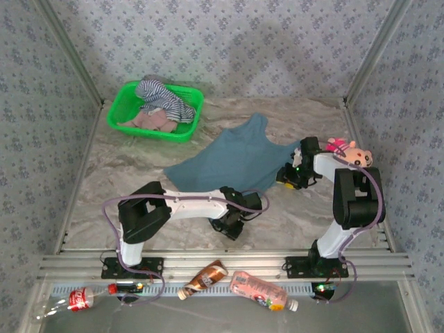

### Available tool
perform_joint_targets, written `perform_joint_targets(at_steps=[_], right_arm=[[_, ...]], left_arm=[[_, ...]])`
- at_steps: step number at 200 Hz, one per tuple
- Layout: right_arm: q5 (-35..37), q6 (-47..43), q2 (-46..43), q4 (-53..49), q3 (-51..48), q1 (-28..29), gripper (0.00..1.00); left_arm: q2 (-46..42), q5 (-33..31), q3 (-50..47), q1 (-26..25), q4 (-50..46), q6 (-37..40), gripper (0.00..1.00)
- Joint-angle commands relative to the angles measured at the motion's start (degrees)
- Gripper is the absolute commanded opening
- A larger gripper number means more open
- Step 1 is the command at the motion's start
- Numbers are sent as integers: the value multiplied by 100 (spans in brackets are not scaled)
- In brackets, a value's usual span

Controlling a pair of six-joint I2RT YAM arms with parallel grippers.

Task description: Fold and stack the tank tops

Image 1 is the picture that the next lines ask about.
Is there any pink tank top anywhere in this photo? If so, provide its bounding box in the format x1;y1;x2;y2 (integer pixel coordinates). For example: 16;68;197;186
117;107;178;133

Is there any blue white striped tank top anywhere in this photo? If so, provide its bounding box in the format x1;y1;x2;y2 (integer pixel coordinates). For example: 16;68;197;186
135;78;197;124

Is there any pink plush toy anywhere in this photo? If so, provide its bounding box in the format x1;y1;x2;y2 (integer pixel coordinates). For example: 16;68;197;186
325;137;375;169

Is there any brown drink bottle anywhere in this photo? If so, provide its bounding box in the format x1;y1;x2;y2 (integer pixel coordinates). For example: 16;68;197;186
176;259;230;301

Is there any pink drink bottle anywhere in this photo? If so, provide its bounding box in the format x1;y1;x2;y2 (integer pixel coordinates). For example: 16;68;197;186
229;270;300;312

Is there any green plastic basket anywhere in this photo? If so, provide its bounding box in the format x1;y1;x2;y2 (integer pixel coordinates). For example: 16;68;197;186
105;80;205;144

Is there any clear red-label cola bottle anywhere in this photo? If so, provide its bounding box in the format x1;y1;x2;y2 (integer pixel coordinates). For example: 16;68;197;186
33;283;119;323

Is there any aluminium mounting rail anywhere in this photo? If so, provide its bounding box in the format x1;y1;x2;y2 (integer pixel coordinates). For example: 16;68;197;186
36;248;416;282

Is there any grey slotted cable duct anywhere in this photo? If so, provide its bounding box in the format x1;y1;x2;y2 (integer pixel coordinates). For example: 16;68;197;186
48;281;317;298

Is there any aluminium table side rail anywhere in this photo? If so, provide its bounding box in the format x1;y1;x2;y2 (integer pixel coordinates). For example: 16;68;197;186
341;100;397;254
53;102;105;255

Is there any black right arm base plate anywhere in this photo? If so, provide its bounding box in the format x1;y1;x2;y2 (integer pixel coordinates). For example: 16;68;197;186
284;255;350;279

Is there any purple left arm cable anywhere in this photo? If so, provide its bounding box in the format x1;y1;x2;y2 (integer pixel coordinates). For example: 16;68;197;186
101;189;271;307

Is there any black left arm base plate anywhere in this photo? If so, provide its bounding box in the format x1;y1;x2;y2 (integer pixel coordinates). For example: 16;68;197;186
101;256;164;280

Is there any aluminium frame post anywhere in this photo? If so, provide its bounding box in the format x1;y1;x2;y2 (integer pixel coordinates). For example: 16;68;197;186
34;0;105;105
343;0;414;105

